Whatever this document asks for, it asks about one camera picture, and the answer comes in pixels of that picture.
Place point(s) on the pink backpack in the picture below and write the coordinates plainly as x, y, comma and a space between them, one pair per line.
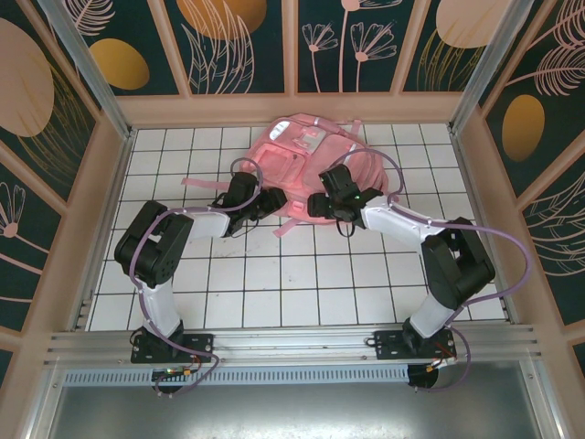
292, 160

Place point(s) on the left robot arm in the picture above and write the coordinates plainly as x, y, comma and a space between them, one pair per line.
151, 247

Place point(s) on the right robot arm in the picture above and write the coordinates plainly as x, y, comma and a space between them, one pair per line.
457, 270

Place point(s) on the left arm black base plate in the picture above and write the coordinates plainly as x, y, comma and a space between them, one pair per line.
201, 342

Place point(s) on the aluminium mounting rail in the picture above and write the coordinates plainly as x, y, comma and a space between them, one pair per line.
292, 343

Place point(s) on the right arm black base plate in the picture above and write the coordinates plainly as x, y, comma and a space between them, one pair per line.
388, 343

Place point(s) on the aluminium frame post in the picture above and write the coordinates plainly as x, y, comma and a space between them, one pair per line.
91, 68
489, 59

